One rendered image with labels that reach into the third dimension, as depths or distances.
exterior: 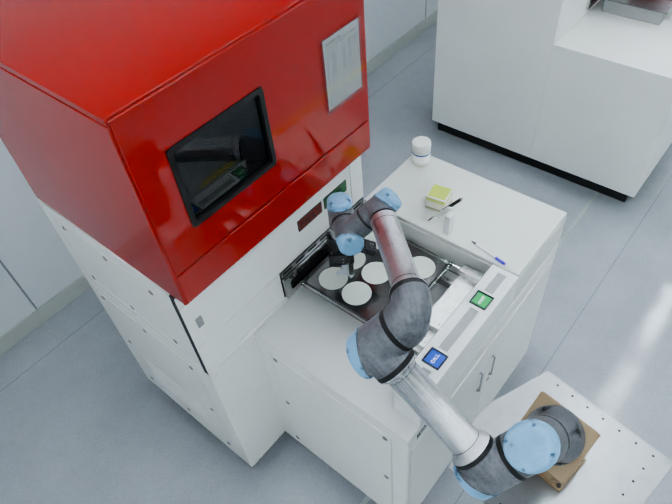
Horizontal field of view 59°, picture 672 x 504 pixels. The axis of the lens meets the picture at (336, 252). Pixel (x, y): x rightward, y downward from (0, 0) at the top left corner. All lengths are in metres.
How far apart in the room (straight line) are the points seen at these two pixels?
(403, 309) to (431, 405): 0.25
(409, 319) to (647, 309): 2.06
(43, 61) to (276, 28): 0.52
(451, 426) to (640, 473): 0.59
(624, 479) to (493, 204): 0.96
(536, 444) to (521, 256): 0.73
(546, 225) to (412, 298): 0.86
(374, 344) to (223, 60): 0.72
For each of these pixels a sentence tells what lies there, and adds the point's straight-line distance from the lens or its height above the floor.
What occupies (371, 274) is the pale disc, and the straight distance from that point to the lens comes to 2.01.
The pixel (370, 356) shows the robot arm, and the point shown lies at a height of 1.25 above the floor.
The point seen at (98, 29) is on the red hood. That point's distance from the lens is 1.57.
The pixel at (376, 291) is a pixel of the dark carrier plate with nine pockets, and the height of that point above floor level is 0.90.
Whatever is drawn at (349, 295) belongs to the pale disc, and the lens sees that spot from 1.96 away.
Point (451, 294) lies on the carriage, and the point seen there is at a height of 0.88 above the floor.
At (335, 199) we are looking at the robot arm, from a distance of 1.74.
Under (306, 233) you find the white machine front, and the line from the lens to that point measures 1.97.
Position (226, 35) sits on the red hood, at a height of 1.82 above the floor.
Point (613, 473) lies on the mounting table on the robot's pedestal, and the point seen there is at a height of 0.82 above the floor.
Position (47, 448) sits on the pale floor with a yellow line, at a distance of 3.08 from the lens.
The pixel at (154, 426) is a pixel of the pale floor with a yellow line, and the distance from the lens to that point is 2.91.
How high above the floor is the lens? 2.45
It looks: 48 degrees down
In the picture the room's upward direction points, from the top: 7 degrees counter-clockwise
